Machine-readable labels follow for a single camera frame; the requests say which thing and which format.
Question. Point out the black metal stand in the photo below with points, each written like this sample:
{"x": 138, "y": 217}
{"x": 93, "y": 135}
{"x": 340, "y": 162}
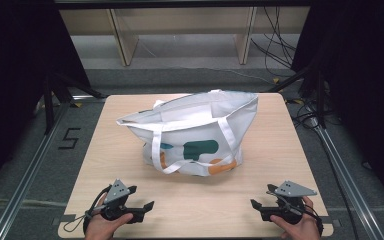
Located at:
{"x": 49, "y": 106}
{"x": 320, "y": 96}

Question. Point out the dark curtain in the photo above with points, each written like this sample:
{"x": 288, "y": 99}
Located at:
{"x": 16, "y": 66}
{"x": 363, "y": 83}

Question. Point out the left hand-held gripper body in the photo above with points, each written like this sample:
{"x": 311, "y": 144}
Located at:
{"x": 116, "y": 193}

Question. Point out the white tote bag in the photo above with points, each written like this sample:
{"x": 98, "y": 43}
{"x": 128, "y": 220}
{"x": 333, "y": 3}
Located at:
{"x": 193, "y": 130}

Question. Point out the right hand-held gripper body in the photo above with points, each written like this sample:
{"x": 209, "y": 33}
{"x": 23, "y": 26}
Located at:
{"x": 288, "y": 190}

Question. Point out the metal floor rail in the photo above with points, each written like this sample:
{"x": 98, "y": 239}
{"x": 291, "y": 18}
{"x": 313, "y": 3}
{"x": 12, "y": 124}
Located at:
{"x": 343, "y": 173}
{"x": 30, "y": 173}

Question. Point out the light wooden shelf unit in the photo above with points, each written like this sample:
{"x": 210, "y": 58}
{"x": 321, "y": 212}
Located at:
{"x": 126, "y": 40}

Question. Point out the person's left hand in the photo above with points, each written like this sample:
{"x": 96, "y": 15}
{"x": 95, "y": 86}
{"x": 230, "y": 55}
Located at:
{"x": 101, "y": 228}

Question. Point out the yellow tape piece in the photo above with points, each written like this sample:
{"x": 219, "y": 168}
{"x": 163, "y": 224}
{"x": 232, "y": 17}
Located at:
{"x": 298, "y": 101}
{"x": 78, "y": 104}
{"x": 276, "y": 80}

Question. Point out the person's right hand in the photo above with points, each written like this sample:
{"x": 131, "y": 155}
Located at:
{"x": 301, "y": 231}

